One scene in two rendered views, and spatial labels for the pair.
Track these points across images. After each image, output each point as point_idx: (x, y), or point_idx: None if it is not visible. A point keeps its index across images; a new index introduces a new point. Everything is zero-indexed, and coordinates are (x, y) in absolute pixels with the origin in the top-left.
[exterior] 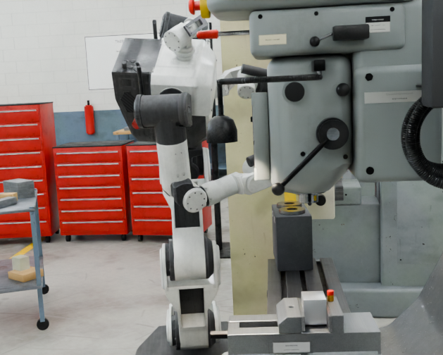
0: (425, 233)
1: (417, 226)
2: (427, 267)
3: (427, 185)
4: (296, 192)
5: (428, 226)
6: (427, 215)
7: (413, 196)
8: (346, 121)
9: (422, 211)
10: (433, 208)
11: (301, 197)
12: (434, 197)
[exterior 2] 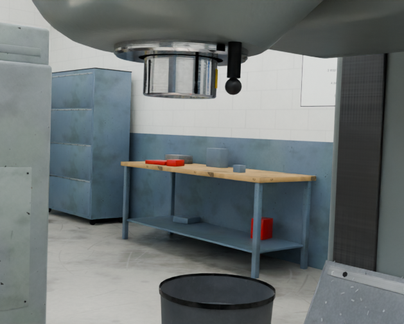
0: (4, 269)
1: None
2: (6, 314)
3: (8, 204)
4: (203, 27)
5: (8, 259)
6: (8, 245)
7: None
8: None
9: (0, 240)
10: (15, 235)
11: (171, 71)
12: (17, 220)
